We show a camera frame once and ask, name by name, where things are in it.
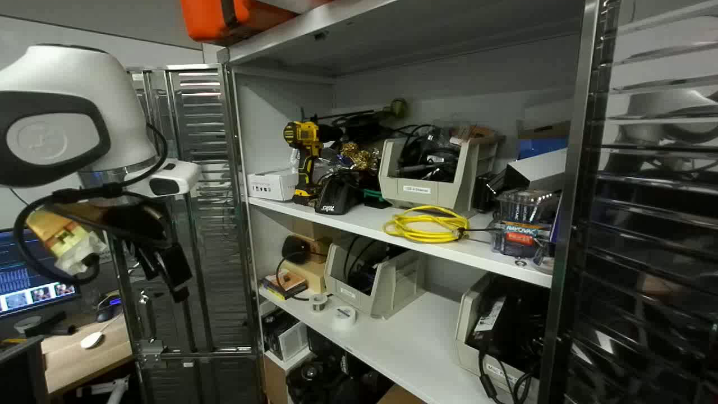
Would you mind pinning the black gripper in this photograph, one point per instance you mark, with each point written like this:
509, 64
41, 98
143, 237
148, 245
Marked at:
143, 221

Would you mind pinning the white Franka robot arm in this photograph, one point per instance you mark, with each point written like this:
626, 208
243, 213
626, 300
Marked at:
71, 90

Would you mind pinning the cardboard box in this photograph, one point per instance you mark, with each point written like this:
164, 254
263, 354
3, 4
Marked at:
71, 362

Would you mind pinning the small white box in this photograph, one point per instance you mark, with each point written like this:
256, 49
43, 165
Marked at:
271, 184

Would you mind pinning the grey plastic tool box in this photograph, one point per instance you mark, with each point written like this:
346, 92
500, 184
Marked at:
439, 191

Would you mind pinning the grey metal box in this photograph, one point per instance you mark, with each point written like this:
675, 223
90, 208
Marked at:
540, 170

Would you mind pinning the silver louvered metal rack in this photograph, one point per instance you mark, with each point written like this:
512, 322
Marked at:
214, 224

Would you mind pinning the white computer mouse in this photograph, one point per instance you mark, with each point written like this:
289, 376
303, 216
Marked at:
90, 341

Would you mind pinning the black round device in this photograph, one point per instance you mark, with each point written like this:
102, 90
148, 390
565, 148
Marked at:
297, 249

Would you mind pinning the computer monitor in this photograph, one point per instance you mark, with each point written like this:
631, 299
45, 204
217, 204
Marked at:
24, 287

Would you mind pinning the small white carton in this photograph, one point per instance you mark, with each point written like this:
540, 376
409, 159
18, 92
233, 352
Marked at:
292, 338

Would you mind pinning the small white cup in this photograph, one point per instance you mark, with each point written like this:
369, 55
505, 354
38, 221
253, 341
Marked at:
319, 300

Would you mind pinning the black battery charger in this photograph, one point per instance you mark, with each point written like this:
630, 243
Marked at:
337, 196

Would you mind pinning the grey plastic storage bin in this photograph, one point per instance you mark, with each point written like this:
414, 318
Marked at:
390, 287

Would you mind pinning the orange plastic case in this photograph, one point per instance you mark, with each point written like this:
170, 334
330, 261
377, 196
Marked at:
214, 19

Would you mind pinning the white shelf unit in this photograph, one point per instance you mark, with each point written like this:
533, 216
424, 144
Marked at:
418, 344

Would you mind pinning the clear screwdriver bit case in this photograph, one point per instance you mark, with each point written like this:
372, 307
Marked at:
524, 224

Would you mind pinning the blue plastic bin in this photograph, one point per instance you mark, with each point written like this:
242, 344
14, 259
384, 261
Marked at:
540, 147

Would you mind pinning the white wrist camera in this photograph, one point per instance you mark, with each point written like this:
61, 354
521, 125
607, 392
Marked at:
173, 177

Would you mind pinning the tan labelled mount block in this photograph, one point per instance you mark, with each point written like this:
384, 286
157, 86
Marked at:
63, 237

